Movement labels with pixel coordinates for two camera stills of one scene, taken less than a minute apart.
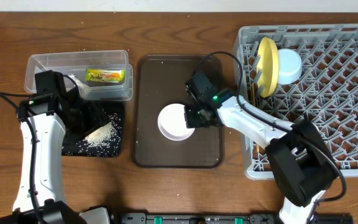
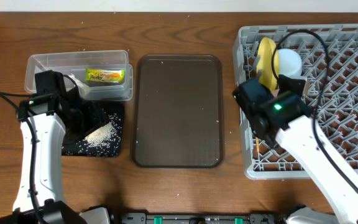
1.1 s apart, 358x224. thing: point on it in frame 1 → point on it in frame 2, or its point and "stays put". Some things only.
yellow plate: (268, 63) stays put
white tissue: (83, 89) stays put
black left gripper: (96, 113) stays put
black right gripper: (191, 116) → (291, 83)
